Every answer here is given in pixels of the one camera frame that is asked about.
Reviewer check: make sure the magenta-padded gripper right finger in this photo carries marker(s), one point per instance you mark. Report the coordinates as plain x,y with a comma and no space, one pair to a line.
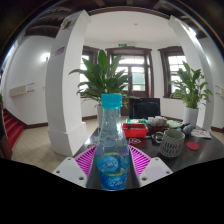
155,170

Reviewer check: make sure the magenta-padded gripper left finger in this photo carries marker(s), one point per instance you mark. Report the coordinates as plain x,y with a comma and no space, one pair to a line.
70,171

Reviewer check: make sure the clear blue-capped water bottle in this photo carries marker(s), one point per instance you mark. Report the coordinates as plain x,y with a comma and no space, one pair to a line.
112,160

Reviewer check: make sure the grey patterned ceramic mug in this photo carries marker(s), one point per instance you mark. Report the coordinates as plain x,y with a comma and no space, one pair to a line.
171,145

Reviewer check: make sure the round pink printed sticker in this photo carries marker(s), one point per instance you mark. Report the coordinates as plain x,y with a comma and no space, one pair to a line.
135,141

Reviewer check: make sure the red plastic box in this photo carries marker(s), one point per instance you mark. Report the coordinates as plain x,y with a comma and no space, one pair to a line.
135,130

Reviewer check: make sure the flat round red coaster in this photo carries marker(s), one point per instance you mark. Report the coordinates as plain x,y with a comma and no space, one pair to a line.
192,145

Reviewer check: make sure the dark tray of small jars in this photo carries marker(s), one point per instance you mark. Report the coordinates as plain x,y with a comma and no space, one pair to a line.
157,122

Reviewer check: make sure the light green folded cloth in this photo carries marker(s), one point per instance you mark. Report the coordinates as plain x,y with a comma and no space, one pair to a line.
174,124

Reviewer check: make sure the green flat box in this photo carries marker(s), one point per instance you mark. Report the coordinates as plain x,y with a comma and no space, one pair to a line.
136,121

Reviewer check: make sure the white printed paper leaflet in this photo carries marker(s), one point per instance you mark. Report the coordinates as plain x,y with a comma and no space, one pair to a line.
201,133

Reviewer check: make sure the black office chair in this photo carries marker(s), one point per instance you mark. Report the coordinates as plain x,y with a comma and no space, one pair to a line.
145,108

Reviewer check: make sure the potted leafy plant white pot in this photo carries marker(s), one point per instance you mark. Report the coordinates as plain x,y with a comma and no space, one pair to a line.
190,115
100,78

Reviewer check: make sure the red carpeted staircase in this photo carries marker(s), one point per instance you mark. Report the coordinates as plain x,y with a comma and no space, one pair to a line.
13,128

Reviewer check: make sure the brown wooden double door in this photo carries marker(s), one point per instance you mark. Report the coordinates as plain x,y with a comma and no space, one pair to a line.
136,75

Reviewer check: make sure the brown framed window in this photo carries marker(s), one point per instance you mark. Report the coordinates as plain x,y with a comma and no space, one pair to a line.
85,66
175,66

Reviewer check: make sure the green exit sign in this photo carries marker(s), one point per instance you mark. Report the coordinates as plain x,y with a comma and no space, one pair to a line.
122,45

